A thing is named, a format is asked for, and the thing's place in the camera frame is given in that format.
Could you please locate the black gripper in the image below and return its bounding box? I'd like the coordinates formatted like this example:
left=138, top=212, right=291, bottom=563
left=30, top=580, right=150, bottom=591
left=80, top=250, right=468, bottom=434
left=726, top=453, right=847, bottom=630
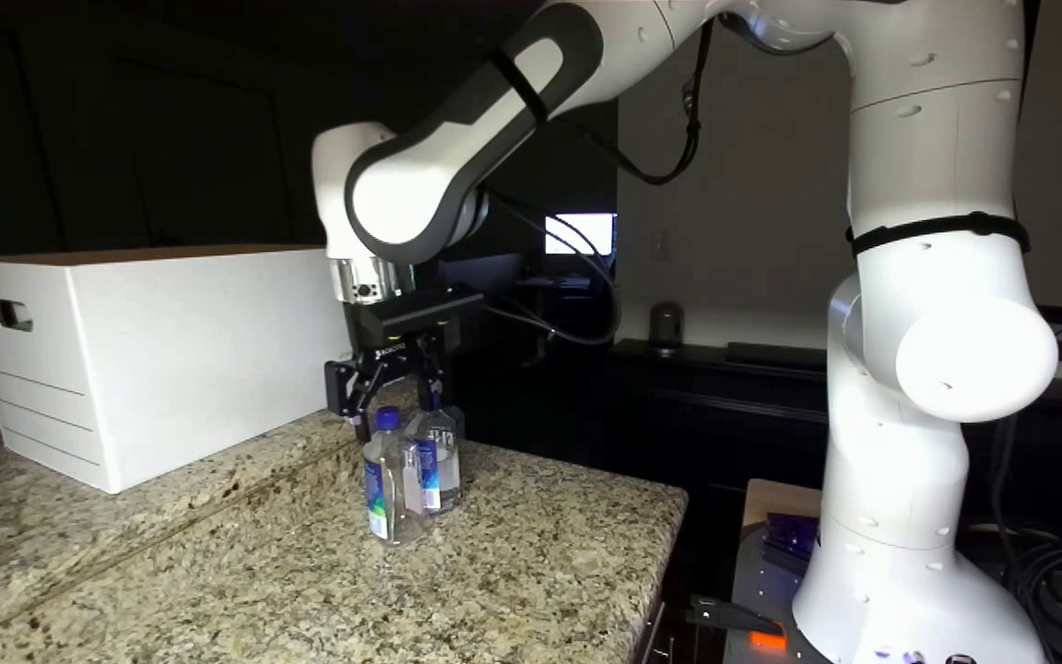
left=322, top=322, right=454, bottom=422

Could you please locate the robot base table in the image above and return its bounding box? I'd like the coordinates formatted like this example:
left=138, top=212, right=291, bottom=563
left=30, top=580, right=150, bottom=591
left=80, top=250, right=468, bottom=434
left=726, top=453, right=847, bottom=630
left=684, top=475, right=835, bottom=664

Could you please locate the white cardboard box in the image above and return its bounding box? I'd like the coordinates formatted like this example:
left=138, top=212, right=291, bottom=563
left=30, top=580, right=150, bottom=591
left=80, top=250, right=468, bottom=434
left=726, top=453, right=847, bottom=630
left=0, top=239, right=358, bottom=499

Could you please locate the lit computer monitor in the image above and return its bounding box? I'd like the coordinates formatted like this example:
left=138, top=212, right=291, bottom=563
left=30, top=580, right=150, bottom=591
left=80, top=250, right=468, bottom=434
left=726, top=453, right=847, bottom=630
left=539, top=209, right=619, bottom=260

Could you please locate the small dark speaker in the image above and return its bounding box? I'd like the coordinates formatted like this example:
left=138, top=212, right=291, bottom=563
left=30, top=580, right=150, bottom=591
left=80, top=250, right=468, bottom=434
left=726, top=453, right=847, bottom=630
left=649, top=300, right=688, bottom=359

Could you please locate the black low cabinet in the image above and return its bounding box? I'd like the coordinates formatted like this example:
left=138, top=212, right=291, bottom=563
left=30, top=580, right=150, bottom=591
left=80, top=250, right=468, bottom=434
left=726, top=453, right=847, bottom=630
left=600, top=334, right=1062, bottom=521

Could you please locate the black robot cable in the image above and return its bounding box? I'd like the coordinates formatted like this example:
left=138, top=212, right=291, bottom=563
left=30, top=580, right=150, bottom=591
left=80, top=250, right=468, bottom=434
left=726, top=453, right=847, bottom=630
left=480, top=13, right=724, bottom=352

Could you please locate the black strap band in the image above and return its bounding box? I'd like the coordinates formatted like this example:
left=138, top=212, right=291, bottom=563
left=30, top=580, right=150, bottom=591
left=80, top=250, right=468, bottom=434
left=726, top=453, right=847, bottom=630
left=845, top=209, right=1032, bottom=259

